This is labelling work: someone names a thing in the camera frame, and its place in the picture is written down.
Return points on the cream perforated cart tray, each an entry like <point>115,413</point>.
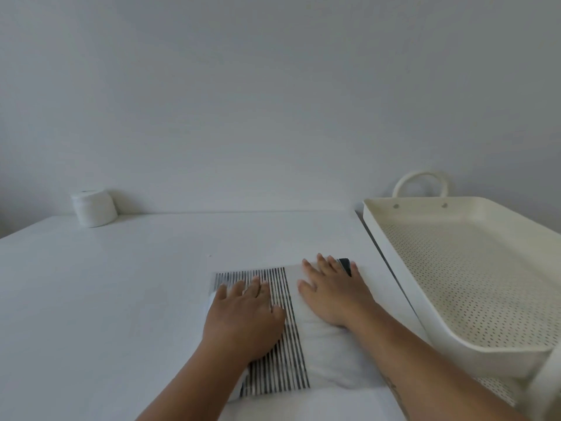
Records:
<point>473,276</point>

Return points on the person's left hand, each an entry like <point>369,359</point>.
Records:
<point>239,322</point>

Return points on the person's right thumb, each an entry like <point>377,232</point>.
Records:
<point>306,291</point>

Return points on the white towel with black stripes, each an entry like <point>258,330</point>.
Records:
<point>333,350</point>

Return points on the person's right middle finger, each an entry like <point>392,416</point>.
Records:
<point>325,265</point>

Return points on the cream perforated cart shelf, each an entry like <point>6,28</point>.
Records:
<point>499,387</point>

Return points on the person's left thumb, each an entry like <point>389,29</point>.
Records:
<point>278,313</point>

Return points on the person's left forearm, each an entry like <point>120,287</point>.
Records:
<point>199,385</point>

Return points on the person's left middle finger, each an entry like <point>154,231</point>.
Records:
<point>253,287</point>

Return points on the person's left little finger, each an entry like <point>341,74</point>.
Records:
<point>221,295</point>

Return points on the white toilet paper roll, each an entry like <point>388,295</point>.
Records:
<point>93,208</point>

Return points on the person's right little finger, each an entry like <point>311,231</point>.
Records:
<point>354,272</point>

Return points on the cream cart post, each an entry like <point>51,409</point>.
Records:
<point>545,385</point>

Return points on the person's right hand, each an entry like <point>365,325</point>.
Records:
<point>339,298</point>

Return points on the person's right forearm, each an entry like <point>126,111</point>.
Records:
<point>420,372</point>

